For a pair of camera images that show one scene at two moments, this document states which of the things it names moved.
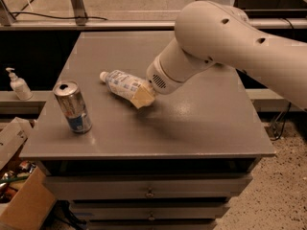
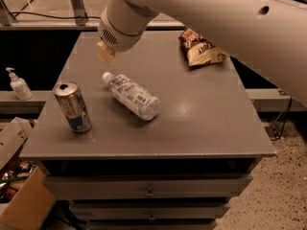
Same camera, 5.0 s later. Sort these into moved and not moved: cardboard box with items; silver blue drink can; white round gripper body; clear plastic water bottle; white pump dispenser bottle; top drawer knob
Moved: white round gripper body; clear plastic water bottle
Not moved: cardboard box with items; silver blue drink can; white pump dispenser bottle; top drawer knob
